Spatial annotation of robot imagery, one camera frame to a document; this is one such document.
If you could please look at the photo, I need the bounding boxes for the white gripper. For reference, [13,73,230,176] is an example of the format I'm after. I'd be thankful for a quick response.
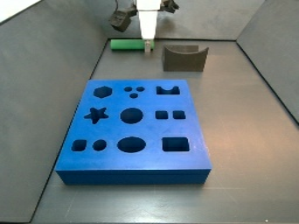
[135,0,162,53]

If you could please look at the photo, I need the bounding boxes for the green oval cylinder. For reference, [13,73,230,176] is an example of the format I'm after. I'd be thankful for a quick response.
[109,39,146,50]

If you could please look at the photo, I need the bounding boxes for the black curved cradle fixture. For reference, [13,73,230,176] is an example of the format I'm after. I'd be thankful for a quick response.
[163,45,210,72]

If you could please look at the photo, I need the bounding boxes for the blue shape sorter block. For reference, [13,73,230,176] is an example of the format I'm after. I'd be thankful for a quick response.
[55,80,211,185]

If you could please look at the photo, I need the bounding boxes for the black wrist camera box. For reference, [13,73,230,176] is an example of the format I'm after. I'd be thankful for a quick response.
[108,10,136,32]

